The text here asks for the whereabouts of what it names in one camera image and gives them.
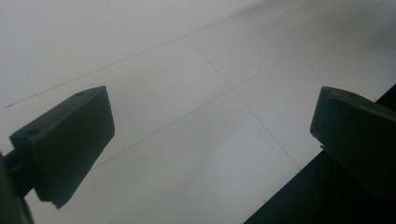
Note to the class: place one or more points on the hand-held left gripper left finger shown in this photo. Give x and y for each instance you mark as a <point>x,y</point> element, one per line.
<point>68,146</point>

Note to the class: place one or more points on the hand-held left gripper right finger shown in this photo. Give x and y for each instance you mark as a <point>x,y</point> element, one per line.
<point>358,137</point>

